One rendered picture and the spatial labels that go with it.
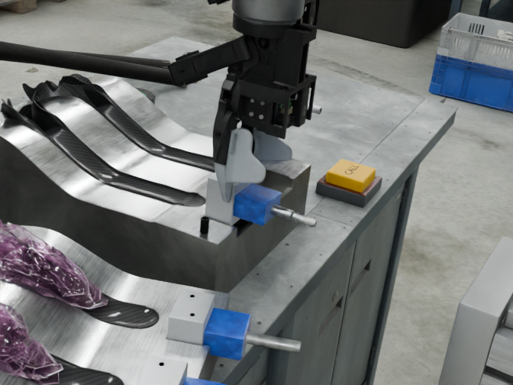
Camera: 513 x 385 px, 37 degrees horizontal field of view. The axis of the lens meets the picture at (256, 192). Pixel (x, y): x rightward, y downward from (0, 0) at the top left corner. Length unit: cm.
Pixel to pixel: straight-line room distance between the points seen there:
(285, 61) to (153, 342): 31
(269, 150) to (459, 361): 36
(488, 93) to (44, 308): 352
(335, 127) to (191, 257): 62
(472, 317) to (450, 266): 199
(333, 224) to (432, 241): 166
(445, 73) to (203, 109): 279
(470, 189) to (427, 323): 99
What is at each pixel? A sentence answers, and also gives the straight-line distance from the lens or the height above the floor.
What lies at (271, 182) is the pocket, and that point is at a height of 87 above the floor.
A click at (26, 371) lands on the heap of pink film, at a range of 72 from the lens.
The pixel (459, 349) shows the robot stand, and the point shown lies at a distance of 67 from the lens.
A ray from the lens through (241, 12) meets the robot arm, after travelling 79.
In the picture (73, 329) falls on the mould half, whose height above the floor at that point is 86.
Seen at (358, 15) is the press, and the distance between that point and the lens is 497.
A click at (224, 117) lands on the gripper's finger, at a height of 103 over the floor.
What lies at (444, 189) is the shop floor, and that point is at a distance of 314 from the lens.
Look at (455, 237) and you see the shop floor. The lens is 282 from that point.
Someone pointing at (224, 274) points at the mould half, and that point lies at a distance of 90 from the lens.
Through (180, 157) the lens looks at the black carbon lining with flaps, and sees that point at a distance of 108.
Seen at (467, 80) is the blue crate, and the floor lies 12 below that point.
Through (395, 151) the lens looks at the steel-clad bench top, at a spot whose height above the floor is 80.
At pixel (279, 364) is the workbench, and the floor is 59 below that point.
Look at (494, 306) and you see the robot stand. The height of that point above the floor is 99.
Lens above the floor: 134
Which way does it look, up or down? 28 degrees down
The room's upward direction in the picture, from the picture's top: 6 degrees clockwise
